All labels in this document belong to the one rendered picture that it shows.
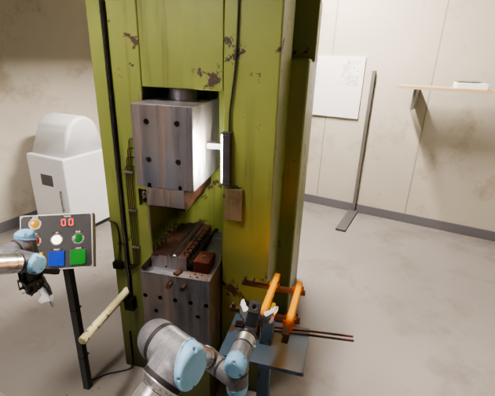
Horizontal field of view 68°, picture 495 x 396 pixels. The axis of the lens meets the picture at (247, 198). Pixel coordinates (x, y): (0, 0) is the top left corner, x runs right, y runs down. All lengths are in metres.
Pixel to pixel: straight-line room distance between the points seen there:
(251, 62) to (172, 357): 1.24
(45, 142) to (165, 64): 2.86
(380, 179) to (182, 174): 3.72
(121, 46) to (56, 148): 2.58
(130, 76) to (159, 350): 1.32
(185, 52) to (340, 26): 3.47
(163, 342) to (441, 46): 4.42
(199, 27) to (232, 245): 1.08
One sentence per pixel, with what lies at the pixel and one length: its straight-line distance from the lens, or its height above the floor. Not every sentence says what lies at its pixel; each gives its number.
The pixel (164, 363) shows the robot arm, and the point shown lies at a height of 1.25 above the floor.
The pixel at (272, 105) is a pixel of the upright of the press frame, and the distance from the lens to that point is 1.72.
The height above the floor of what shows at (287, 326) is 0.96.
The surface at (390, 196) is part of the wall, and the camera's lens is 5.18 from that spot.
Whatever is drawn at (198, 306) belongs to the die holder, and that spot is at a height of 0.75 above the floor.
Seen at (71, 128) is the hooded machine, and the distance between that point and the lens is 4.33.
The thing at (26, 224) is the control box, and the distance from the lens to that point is 2.13.
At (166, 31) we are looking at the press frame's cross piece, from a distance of 1.85.
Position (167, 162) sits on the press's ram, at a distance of 1.77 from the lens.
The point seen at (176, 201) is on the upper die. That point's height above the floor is 1.31.
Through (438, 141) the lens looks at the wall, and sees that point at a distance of 4.97.
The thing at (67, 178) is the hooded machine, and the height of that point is 0.71.
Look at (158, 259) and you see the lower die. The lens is 2.02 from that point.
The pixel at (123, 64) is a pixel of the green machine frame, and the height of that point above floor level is 1.92.
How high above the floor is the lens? 1.98
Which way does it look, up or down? 21 degrees down
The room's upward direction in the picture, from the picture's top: 2 degrees clockwise
